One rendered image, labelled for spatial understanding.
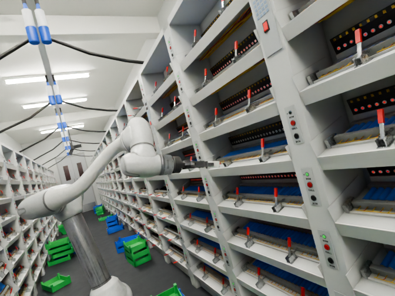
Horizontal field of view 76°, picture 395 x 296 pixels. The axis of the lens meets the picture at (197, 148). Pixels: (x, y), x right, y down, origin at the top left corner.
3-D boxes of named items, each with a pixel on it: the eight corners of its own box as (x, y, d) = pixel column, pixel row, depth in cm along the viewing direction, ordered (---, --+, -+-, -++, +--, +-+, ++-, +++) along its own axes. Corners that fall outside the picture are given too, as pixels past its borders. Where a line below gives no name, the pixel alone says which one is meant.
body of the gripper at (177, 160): (168, 174, 113) (187, 173, 117) (174, 172, 106) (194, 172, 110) (167, 157, 114) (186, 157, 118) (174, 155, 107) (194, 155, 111)
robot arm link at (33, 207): (37, 189, 109) (60, 183, 122) (5, 202, 112) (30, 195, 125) (47, 217, 108) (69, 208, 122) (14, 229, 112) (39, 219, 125)
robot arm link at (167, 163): (161, 175, 103) (175, 174, 105) (161, 152, 104) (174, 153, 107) (156, 175, 111) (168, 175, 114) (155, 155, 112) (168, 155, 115)
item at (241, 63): (266, 56, 85) (247, 18, 83) (192, 106, 139) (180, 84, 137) (301, 39, 93) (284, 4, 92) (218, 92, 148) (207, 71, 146)
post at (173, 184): (196, 288, 198) (139, 70, 202) (191, 284, 207) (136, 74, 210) (217, 277, 207) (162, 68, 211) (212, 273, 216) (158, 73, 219)
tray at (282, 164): (298, 171, 84) (285, 147, 83) (211, 177, 138) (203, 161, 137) (330, 143, 93) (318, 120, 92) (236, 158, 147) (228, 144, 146)
